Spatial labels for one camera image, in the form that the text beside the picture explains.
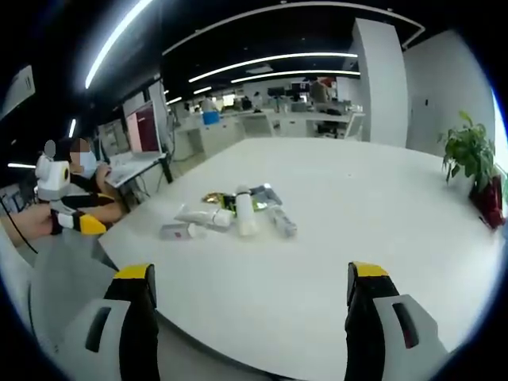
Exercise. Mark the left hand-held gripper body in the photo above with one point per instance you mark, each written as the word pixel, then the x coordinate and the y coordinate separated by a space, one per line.
pixel 51 176

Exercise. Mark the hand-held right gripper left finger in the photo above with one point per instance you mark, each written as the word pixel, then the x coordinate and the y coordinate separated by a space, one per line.
pixel 131 333

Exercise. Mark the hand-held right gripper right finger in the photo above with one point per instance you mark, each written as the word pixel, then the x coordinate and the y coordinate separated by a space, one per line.
pixel 369 329

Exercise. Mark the small grey packet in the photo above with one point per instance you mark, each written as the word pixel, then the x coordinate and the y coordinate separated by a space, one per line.
pixel 178 232

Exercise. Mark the white skincare tube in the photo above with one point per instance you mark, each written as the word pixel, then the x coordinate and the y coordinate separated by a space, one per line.
pixel 202 217

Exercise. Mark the gold skincare packet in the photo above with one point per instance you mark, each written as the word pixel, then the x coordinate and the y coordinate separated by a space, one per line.
pixel 213 197

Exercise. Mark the dark skincare packet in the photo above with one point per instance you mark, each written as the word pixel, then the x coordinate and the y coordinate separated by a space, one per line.
pixel 229 203

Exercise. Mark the white skincare bottle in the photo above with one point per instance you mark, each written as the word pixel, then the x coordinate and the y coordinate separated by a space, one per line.
pixel 246 216

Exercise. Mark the green-yellow skincare packet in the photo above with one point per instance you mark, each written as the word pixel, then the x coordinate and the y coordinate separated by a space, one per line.
pixel 262 205

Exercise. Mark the grey-blue skincare packet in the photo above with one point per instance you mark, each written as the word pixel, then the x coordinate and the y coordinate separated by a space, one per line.
pixel 269 193

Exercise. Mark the person's left hand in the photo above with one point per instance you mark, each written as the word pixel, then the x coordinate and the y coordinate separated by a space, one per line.
pixel 33 224

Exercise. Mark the white desk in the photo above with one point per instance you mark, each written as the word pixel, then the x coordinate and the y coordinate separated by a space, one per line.
pixel 131 168

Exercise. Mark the white panel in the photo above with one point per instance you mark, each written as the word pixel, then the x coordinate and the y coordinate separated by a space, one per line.
pixel 18 93

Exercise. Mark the computer monitor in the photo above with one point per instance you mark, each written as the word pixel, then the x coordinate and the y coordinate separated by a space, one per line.
pixel 143 129

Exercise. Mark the ceiling light strip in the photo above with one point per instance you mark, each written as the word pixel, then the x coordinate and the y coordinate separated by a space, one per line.
pixel 115 37
pixel 293 75
pixel 270 63

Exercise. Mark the blue bin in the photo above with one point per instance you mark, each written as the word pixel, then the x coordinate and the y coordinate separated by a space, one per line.
pixel 211 118

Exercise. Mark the dark red plant pot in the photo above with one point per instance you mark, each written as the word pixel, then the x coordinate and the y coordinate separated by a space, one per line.
pixel 490 202

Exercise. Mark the green potted plant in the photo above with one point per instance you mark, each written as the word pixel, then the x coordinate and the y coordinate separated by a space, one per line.
pixel 468 151

